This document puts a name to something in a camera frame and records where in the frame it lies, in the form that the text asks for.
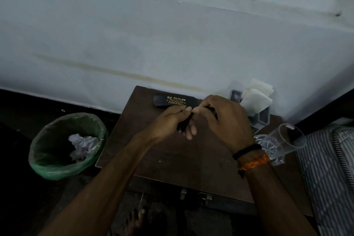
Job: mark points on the person's left hand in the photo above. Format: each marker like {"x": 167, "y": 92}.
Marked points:
{"x": 171, "y": 122}

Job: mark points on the person's right hand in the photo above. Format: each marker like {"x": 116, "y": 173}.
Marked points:
{"x": 229, "y": 122}

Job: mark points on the black eyeglasses case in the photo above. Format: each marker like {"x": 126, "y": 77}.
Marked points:
{"x": 174, "y": 99}

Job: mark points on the grey plastic organizer box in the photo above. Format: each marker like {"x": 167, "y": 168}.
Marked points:
{"x": 262, "y": 118}

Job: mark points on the white paper sheet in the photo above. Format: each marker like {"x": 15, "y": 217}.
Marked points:
{"x": 255, "y": 100}
{"x": 261, "y": 85}

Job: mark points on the clear glass ashtray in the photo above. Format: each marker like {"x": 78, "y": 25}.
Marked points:
{"x": 261, "y": 140}

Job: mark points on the clear drinking glass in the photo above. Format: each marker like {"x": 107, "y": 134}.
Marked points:
{"x": 290, "y": 139}

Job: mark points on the large white paper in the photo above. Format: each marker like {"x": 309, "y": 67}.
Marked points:
{"x": 83, "y": 146}

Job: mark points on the person's left forearm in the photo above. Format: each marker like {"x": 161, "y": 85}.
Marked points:
{"x": 96, "y": 194}

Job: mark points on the brown bedside table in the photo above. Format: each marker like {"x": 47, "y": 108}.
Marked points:
{"x": 171, "y": 166}

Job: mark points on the person's left foot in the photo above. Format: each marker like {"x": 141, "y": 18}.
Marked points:
{"x": 134, "y": 222}

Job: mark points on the black wristband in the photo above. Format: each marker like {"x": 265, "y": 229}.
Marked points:
{"x": 246, "y": 151}

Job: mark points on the thin wooden stick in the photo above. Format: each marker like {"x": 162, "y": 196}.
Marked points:
{"x": 141, "y": 201}

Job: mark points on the striped mattress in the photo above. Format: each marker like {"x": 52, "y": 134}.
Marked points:
{"x": 329, "y": 177}

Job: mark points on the trash bin with green liner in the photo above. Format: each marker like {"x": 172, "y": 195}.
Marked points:
{"x": 44, "y": 144}

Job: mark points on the dark wooden bed frame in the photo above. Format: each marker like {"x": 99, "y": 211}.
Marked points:
{"x": 326, "y": 108}

